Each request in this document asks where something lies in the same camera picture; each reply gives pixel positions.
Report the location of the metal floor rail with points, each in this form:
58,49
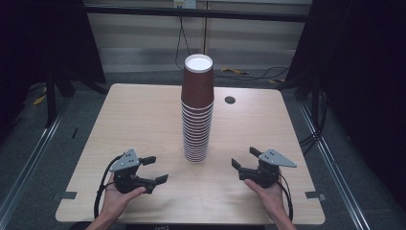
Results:
335,166
28,159

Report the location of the black metal stand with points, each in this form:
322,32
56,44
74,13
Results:
50,102

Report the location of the black table grommet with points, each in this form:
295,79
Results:
230,100

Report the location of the white wall outlet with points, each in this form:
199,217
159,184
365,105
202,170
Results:
184,3

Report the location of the person's left hand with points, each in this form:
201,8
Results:
116,201

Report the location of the grey tape piece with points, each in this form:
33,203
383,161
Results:
314,195
65,195

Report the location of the yellow floor tape strip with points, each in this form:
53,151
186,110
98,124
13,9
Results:
234,70
39,99

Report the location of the stack of brown cups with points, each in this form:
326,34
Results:
197,111

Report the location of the person's right hand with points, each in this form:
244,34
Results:
269,198

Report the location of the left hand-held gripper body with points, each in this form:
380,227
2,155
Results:
126,161

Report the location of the black horizontal bar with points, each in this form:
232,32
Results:
191,13

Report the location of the black curtain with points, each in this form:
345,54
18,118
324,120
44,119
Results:
360,80
41,41

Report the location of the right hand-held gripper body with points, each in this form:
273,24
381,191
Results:
271,161

